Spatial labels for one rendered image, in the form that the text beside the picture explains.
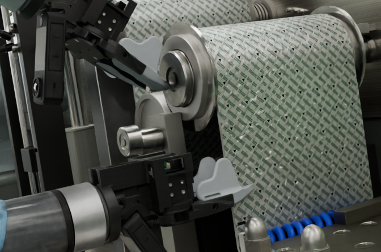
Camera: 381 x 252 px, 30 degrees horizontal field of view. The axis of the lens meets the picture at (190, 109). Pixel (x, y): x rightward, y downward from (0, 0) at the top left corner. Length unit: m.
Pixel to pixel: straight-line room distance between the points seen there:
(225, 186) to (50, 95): 0.24
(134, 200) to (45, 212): 0.11
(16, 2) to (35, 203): 0.24
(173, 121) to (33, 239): 0.28
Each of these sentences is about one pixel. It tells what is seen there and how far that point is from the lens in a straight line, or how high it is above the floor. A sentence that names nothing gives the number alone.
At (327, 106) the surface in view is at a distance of 1.00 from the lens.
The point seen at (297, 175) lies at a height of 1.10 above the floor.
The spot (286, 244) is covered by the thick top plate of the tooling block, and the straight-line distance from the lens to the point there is 0.89.
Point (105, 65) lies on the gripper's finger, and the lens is 0.94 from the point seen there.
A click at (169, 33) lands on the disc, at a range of 0.97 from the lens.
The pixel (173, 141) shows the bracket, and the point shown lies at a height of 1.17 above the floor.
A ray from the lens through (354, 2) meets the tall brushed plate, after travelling 1.16.
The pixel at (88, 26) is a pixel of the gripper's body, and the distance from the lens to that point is 0.89.
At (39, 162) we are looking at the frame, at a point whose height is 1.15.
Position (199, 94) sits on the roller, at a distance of 0.91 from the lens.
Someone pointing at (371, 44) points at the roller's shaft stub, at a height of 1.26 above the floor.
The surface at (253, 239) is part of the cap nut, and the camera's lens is 0.85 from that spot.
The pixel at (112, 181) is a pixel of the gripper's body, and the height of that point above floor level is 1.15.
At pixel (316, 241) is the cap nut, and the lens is 0.77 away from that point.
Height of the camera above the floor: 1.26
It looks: 3 degrees down
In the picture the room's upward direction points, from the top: 9 degrees counter-clockwise
